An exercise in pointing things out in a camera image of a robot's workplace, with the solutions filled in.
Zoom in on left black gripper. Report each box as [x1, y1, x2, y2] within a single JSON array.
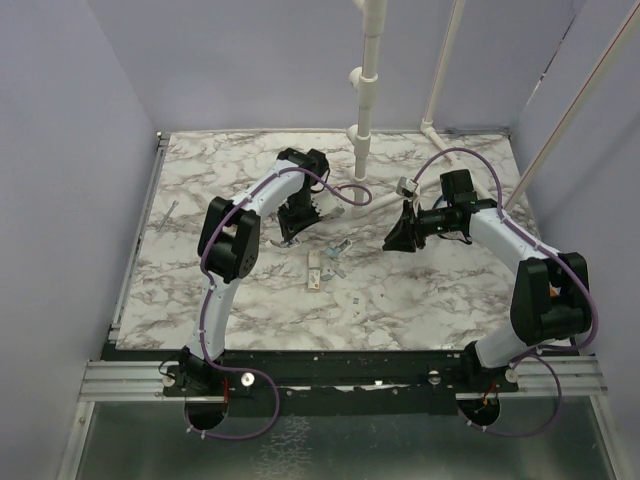
[[277, 189, 323, 243]]

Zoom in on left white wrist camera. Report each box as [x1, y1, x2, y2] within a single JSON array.
[[311, 191, 345, 220]]

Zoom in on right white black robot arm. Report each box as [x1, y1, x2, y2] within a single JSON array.
[[383, 169, 593, 391]]

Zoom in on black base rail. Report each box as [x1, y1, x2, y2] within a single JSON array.
[[102, 342, 551, 416]]

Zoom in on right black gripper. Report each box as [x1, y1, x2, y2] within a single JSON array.
[[384, 199, 458, 253]]

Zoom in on white staple box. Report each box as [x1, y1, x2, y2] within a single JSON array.
[[307, 250, 322, 291]]

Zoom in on small silver wrench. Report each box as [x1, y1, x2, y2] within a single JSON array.
[[156, 200, 179, 232]]

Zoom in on white stapler base piece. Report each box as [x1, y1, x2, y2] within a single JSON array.
[[269, 238, 301, 249]]

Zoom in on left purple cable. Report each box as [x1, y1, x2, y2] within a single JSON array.
[[184, 167, 372, 441]]

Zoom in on white PVC pipe frame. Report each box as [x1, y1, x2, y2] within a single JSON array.
[[344, 0, 640, 221]]

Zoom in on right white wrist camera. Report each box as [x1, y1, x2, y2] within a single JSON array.
[[396, 176, 420, 201]]

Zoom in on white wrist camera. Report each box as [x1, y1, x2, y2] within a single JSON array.
[[311, 191, 345, 220], [396, 176, 420, 201]]

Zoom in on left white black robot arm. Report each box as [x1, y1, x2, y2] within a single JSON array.
[[177, 148, 329, 395]]

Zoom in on aluminium extrusion rail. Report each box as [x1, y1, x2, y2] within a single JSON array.
[[79, 356, 608, 403]]

